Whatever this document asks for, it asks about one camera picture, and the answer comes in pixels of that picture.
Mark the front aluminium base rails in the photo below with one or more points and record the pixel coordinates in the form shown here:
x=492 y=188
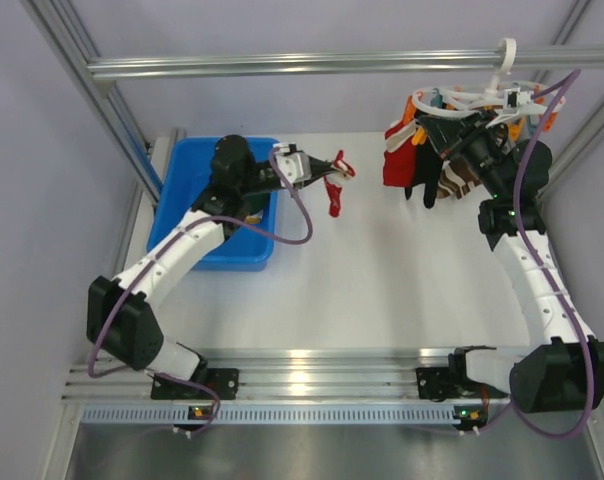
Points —
x=281 y=376

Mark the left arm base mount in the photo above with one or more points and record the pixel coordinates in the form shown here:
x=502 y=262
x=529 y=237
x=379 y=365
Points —
x=224 y=382

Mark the green tree sock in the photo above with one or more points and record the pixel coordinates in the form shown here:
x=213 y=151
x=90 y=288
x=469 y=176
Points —
x=256 y=205

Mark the brown patterned sock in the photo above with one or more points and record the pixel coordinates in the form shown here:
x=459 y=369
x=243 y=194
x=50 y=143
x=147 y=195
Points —
x=456 y=180

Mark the red santa sock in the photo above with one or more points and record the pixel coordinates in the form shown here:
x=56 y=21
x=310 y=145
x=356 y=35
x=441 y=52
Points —
x=399 y=155

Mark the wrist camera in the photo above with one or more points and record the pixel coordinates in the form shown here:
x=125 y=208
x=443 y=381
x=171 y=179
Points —
x=294 y=164
x=516 y=104

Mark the yellow orange clothes peg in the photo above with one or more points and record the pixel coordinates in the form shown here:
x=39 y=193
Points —
x=419 y=137

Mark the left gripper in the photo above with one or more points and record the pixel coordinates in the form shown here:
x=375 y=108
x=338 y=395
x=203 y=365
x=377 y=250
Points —
x=313 y=168

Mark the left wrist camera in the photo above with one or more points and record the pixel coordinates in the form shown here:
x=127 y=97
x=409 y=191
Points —
x=294 y=164

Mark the blue plastic bin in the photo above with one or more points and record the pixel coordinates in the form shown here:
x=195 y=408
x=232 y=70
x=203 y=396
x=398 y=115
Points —
x=187 y=175

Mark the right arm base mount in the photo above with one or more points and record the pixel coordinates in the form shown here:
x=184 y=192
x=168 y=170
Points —
x=438 y=384

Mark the red snowflake sock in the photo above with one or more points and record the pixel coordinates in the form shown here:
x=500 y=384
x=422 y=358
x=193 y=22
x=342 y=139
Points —
x=342 y=172

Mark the aluminium frame post left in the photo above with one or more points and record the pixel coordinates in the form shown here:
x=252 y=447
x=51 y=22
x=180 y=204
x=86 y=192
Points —
x=69 y=39

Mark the white round clip hanger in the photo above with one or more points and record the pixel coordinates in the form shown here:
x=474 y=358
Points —
x=465 y=100

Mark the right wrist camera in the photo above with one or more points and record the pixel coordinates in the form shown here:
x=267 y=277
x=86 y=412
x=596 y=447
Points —
x=516 y=104

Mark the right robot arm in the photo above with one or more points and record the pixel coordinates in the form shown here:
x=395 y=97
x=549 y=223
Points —
x=562 y=368

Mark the slotted cable duct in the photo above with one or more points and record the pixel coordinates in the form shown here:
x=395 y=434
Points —
x=243 y=414

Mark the black striped sock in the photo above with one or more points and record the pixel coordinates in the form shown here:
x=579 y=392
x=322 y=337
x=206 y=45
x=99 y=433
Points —
x=428 y=167

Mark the short aluminium profile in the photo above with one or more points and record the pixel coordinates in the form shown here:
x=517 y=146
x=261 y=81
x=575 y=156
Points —
x=160 y=155

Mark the horizontal aluminium rail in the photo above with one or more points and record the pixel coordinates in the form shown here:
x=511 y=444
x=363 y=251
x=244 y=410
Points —
x=552 y=57

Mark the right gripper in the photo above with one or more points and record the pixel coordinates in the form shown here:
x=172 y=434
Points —
x=445 y=133

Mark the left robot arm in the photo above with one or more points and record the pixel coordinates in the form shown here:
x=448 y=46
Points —
x=120 y=315

